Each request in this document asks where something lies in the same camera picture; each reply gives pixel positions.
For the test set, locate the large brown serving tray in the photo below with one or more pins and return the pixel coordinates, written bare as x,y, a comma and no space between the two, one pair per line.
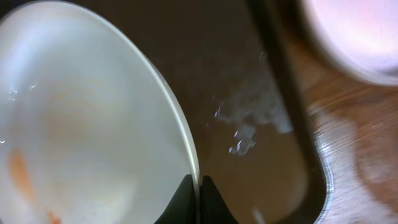
250,139

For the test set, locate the pink plate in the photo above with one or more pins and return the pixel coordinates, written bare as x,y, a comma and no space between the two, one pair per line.
358,37

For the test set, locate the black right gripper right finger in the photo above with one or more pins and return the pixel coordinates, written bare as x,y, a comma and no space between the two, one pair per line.
213,209

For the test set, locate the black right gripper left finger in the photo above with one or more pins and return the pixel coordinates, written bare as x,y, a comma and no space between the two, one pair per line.
182,207

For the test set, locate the cream white plate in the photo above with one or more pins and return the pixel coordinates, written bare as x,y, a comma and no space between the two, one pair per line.
90,130

